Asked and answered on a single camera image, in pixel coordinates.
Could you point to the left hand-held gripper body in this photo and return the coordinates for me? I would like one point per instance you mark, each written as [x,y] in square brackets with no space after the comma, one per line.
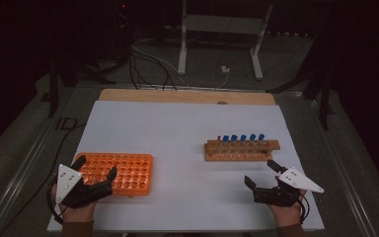
[66,179]

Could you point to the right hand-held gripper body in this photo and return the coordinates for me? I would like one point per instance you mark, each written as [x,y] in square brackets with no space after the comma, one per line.
[296,181]

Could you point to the orange plastic tube rack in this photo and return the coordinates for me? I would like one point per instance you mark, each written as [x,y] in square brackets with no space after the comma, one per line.
[131,171]

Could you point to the wooden test tube rack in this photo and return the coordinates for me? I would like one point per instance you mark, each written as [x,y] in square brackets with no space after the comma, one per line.
[240,155]

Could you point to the person's right hand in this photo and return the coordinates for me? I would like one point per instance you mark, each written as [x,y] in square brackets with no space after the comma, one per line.
[288,215]

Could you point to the person's left hand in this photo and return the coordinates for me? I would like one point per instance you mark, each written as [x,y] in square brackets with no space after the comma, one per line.
[77,214]

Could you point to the black tripod stand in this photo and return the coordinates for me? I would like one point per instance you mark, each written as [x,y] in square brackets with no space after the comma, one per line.
[324,105]

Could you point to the white table mat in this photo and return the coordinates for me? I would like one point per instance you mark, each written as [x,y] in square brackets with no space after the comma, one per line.
[177,131]

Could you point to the dark equipment with red light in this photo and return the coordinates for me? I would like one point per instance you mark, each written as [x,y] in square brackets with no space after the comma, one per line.
[123,19]

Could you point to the white metal stand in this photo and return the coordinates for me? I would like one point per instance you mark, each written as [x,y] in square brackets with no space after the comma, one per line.
[223,24]

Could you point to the metal frame rail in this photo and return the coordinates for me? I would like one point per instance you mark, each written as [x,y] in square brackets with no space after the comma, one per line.
[23,171]
[345,177]

